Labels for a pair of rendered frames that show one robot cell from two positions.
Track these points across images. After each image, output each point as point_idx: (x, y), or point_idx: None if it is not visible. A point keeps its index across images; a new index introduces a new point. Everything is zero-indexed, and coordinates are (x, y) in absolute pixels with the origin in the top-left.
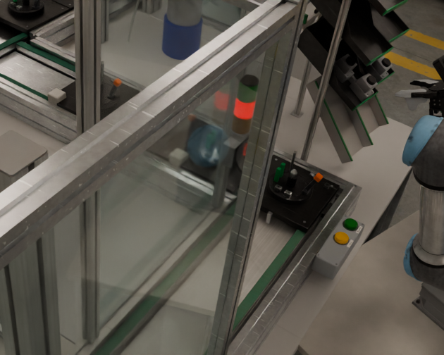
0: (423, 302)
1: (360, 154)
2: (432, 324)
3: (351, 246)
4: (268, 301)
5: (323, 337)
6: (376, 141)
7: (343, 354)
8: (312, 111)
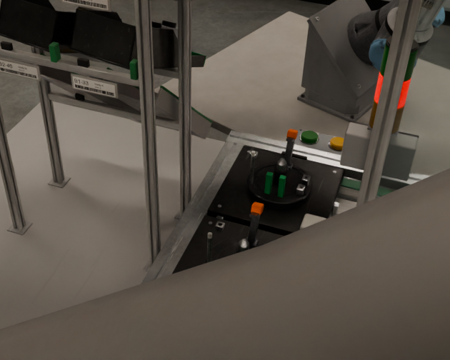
0: (354, 111)
1: (108, 158)
2: (370, 112)
3: None
4: None
5: None
6: (73, 143)
7: None
8: (8, 209)
